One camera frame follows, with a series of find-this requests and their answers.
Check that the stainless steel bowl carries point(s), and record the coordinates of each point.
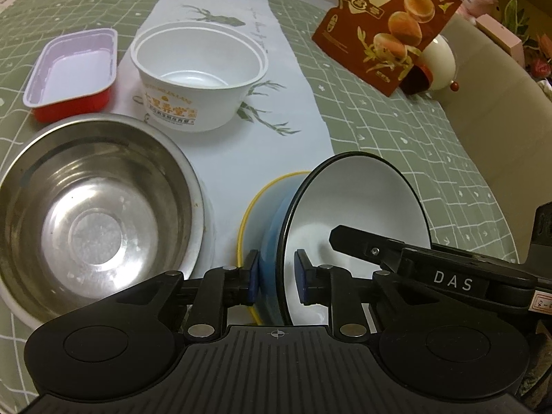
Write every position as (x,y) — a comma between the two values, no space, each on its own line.
(90,206)

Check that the pink box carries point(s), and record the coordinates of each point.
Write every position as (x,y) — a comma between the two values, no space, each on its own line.
(504,38)

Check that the red rectangular foil tray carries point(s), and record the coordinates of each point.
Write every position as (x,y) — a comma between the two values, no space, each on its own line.
(73,75)

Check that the green checked tablecloth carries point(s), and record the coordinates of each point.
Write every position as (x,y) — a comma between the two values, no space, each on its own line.
(413,133)

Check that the blue enamel bowl black rim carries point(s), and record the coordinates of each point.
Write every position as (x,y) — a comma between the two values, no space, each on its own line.
(354,189)

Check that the quail eggs snack bag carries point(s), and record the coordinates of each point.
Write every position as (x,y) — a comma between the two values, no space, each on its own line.
(380,40)

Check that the yellow rimmed plate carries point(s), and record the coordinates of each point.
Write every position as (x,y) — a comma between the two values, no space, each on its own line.
(260,230)

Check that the potted plant with flowers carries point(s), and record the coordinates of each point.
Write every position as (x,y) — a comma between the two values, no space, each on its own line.
(536,49)

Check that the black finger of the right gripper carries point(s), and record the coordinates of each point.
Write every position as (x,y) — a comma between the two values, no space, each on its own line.
(378,250)

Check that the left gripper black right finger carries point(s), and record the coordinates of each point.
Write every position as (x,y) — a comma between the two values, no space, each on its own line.
(344,295)

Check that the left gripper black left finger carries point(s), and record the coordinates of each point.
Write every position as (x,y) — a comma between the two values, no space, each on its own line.
(194,307)

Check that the beige sofa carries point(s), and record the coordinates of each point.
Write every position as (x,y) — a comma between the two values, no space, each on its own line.
(503,121)

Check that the white deer table runner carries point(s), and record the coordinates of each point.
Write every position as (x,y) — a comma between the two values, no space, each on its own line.
(277,129)

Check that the white paper bowl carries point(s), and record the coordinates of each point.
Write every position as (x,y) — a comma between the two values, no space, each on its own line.
(194,75)

